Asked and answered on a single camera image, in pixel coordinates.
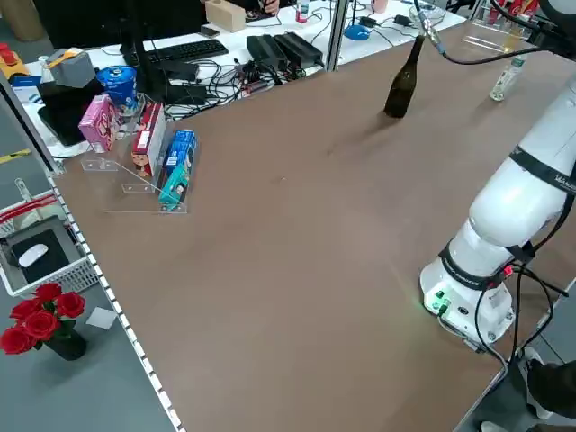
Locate clear plastic drink bottle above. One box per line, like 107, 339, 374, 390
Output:
489, 57, 526, 103

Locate dark glass bottle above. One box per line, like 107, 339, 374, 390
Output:
382, 35, 427, 120

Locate clear acrylic bottle shelf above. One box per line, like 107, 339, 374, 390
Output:
461, 0, 544, 56

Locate small yellow bottle white cap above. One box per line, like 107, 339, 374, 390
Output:
503, 21, 526, 51

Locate teal snack packet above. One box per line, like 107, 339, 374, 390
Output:
157, 162, 197, 213

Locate blue cookie packet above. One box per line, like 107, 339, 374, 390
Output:
162, 129, 200, 182

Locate red white snack box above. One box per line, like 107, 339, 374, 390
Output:
130, 102, 167, 178

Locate black finned metal box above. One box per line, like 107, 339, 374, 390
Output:
246, 34, 289, 69
273, 31, 325, 68

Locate clear acrylic snack stand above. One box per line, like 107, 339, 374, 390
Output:
79, 92, 191, 216

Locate black keyboard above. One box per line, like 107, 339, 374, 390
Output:
142, 39, 230, 65

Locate white toothed edge strip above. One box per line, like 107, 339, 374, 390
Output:
47, 173, 186, 432

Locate blue desk lamp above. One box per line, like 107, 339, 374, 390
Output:
343, 0, 373, 42

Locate wooden box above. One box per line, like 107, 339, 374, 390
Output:
204, 0, 248, 33

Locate blue snack cup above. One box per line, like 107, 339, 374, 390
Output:
95, 66, 140, 114

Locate pink snack box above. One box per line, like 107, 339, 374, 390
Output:
76, 94, 122, 152

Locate white card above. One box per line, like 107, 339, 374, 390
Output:
85, 306, 117, 330

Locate white plastic basket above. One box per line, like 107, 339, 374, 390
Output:
0, 214, 101, 299

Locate black mouse pad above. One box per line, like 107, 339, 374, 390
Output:
10, 228, 72, 284

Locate black tray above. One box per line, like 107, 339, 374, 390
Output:
37, 80, 109, 149

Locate dark vase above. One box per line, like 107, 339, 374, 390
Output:
43, 329, 89, 362

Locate grey block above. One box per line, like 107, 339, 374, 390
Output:
46, 48, 98, 90

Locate white computer mouse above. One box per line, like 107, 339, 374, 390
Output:
17, 243, 50, 268

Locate red rose bouquet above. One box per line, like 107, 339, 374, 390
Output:
0, 282, 87, 356

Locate black monitor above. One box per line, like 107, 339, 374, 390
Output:
33, 0, 203, 94

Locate blue white box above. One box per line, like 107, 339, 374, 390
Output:
8, 73, 45, 108

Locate person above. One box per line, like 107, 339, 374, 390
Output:
512, 345, 576, 432

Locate yellow red toy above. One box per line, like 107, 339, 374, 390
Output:
0, 42, 31, 78

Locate brown cardboard roll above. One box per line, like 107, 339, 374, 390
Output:
0, 0, 46, 42

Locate aluminium frame post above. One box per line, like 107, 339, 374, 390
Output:
0, 71, 65, 176
325, 0, 357, 73

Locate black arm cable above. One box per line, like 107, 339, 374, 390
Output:
412, 0, 569, 365

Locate red handled basket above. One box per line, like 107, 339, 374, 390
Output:
0, 177, 59, 235

